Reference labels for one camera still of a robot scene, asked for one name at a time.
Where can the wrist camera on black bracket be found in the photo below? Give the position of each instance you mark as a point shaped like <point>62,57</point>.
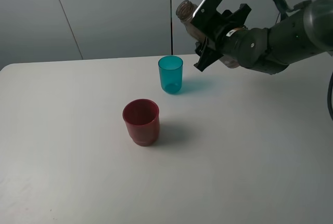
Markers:
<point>209,3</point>

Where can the clear smoky plastic bottle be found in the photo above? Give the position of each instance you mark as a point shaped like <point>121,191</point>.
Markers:
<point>185,12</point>

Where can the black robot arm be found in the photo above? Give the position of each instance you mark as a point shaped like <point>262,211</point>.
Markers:
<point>306,33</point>

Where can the red plastic cup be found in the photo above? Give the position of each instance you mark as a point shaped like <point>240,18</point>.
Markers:
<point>141,117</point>

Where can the teal translucent plastic cup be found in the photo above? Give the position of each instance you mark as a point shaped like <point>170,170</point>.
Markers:
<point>171,73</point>

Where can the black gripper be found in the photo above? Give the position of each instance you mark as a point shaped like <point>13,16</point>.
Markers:
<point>216,34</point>

